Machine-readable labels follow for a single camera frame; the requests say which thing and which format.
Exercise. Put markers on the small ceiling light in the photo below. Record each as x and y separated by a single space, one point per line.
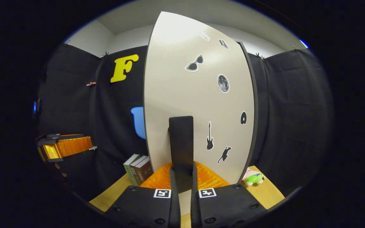
304 43

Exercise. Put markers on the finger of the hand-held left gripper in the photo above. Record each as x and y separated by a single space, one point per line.
71 147

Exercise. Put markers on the pink starfish plush toy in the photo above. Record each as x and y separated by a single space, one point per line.
253 178

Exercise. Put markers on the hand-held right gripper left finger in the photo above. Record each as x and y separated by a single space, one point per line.
138 205

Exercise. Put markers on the black backdrop cloth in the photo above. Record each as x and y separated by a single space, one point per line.
296 126

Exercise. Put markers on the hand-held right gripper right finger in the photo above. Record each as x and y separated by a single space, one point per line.
230 205

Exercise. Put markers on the beige cabinet door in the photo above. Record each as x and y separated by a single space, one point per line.
176 79

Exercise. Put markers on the dark grey cabinet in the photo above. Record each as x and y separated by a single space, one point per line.
254 110

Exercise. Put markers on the green book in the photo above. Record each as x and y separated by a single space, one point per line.
129 171

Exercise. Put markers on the copper clip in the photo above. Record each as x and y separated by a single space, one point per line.
91 84

